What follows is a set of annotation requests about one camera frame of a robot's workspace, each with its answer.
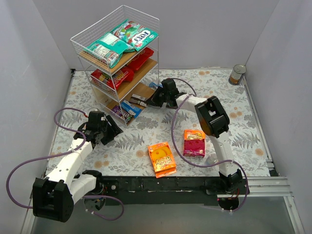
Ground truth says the brown chocolate bar wrapper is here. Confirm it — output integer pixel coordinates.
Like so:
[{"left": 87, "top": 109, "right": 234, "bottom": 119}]
[{"left": 129, "top": 94, "right": 147, "bottom": 107}]

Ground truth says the purple M&M's candy bag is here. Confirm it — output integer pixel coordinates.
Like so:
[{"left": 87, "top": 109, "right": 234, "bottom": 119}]
[{"left": 112, "top": 105, "right": 134, "bottom": 124}]

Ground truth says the blue candy bar wrapper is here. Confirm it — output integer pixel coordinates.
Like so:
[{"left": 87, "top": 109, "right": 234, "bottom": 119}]
[{"left": 121, "top": 100, "right": 142, "bottom": 118}]

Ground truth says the red fruit candy bag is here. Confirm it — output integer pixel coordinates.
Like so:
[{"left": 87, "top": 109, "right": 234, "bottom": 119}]
[{"left": 91, "top": 66, "right": 134, "bottom": 90}]

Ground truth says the red fruit candy bag corner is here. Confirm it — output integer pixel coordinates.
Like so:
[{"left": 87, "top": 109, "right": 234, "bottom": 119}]
[{"left": 126, "top": 47, "right": 154, "bottom": 71}]

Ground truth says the green Fox's mint candy bag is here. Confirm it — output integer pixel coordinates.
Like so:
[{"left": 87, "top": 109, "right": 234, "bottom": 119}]
[{"left": 111, "top": 19, "right": 158, "bottom": 51}]

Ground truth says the teal mint candy bag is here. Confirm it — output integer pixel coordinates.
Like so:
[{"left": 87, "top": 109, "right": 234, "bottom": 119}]
[{"left": 84, "top": 33, "right": 135, "bottom": 68}]

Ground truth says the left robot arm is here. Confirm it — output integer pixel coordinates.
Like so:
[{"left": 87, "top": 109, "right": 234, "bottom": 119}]
[{"left": 33, "top": 111, "right": 122, "bottom": 222}]

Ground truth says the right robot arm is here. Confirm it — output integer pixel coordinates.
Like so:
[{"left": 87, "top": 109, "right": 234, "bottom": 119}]
[{"left": 145, "top": 78, "right": 244, "bottom": 192}]

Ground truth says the pink Scrub Daddy box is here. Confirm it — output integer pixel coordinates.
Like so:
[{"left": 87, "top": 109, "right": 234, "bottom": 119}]
[{"left": 183, "top": 130, "right": 206, "bottom": 157}]

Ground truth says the orange Scrub Daddy box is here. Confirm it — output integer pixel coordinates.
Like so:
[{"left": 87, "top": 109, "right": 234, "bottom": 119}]
[{"left": 148, "top": 142, "right": 176, "bottom": 178}]

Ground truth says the metal tin can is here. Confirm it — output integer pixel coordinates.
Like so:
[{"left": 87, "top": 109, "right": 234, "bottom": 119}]
[{"left": 229, "top": 64, "right": 247, "bottom": 85}]

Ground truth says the clear plastic bottle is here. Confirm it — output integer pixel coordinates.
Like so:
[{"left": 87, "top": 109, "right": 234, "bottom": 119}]
[{"left": 205, "top": 153, "right": 218, "bottom": 166}]

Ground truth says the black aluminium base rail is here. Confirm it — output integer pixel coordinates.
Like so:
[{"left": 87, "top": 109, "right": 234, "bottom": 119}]
[{"left": 31, "top": 174, "right": 293, "bottom": 208}]

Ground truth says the white wire wooden shelf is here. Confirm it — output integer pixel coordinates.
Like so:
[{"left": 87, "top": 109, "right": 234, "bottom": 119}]
[{"left": 70, "top": 5, "right": 159, "bottom": 127}]

